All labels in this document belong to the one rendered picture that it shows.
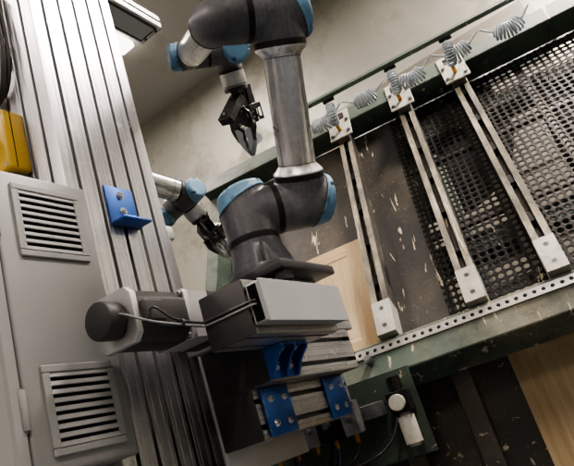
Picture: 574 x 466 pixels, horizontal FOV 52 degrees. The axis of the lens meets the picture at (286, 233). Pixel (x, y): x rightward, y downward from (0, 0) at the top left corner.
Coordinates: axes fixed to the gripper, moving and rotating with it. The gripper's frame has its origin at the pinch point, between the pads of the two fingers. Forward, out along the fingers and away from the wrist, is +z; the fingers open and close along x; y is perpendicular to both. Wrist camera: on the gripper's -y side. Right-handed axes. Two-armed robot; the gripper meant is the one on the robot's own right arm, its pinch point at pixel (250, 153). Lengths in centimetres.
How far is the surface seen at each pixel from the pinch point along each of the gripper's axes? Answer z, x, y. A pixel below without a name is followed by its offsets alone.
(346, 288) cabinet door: 56, -8, 19
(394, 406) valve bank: 72, -40, -22
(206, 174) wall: 49, 245, 237
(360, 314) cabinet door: 61, -17, 10
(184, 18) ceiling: -76, 206, 227
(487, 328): 61, -60, 3
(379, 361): 67, -30, -7
